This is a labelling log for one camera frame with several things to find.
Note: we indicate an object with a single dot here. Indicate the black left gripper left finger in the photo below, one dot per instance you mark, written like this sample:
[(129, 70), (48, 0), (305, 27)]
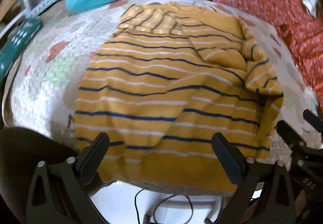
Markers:
[(57, 193)]

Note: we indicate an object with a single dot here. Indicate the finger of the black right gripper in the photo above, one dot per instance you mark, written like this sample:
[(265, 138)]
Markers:
[(313, 120), (292, 139)]

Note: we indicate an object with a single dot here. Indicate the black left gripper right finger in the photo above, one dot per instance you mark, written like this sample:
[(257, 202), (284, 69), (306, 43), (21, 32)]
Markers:
[(276, 203)]

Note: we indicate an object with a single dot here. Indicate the yellow striped knit sweater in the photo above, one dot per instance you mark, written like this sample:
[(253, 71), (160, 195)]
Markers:
[(168, 79)]

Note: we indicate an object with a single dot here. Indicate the heart patterned quilted blanket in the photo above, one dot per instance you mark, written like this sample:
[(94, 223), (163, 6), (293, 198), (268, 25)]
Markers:
[(41, 87)]

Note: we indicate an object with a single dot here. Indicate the red floral bedsheet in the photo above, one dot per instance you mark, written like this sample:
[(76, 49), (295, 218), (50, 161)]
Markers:
[(301, 32)]

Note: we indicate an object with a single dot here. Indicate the dark green cardboard box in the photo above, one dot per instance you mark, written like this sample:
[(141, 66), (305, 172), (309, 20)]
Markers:
[(17, 43)]

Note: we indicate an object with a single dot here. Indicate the light blue dotted box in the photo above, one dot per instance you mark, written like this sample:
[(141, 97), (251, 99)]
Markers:
[(40, 8)]

